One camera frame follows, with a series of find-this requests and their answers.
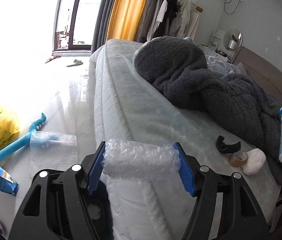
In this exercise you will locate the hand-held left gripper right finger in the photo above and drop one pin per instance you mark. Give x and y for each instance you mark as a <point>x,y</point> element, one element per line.
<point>186,172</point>

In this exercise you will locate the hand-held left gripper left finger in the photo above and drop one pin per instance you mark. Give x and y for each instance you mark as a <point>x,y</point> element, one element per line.
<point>96,170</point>

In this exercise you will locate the bubble wrap roll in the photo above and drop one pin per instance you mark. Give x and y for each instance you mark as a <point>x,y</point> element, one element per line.
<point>141,158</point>

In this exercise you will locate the brown tape roll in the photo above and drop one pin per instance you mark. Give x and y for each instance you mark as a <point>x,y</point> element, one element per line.
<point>233,162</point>

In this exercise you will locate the black hair claw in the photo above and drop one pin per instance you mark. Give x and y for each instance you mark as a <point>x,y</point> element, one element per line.
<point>221,147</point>

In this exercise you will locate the bubble wrap sheet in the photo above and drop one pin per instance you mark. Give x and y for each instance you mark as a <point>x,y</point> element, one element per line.
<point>53,155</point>

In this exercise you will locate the bed with pale mattress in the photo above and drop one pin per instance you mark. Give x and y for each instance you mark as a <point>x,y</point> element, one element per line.
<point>131,105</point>

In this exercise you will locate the beige padded headboard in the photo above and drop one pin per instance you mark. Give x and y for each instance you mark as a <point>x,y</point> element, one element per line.
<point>263,72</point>

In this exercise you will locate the dark grey fleece blanket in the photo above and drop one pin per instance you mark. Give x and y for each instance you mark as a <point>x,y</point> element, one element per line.
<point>206,87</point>

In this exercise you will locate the yellow plastic bag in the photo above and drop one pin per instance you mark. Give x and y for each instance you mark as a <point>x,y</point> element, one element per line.
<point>1,125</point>

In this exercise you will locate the grey slipper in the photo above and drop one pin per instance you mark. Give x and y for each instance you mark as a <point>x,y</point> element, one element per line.
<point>76,62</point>

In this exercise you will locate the blue patterned quilt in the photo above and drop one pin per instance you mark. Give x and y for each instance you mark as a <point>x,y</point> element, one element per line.
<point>218,65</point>

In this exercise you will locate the white table lamp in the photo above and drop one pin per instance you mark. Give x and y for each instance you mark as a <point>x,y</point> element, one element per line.
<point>232,45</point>

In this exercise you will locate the small brown object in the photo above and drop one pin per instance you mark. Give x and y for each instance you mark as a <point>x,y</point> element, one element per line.
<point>52,59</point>

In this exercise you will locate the white dresser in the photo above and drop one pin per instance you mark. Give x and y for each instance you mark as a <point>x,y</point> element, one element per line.
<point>206,48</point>

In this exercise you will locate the round mirror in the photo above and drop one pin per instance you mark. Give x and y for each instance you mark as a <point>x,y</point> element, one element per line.
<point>231,33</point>

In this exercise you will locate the white shelf organizer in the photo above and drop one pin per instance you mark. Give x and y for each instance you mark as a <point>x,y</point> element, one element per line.
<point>217,38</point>

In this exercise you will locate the pink hanging garment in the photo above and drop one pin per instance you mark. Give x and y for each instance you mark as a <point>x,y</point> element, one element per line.
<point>193,22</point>

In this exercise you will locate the grey curtain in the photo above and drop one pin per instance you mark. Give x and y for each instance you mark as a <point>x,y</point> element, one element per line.
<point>103,17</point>

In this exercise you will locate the sliding glass door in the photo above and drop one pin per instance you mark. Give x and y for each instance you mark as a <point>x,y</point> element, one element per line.
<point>75,17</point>

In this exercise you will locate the grey hanging coat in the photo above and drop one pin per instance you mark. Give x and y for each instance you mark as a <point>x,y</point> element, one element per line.
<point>149,20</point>

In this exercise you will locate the white hanging jacket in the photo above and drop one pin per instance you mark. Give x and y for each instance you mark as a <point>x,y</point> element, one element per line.
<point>184,12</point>

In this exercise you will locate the white hanging shirt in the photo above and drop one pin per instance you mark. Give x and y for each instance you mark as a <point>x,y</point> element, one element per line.
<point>161,12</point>

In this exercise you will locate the yellow curtain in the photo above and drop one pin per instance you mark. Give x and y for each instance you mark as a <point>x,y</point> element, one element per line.
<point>128,10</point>

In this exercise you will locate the black hanging garment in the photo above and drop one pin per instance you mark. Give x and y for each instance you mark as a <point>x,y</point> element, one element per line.
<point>169,7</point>

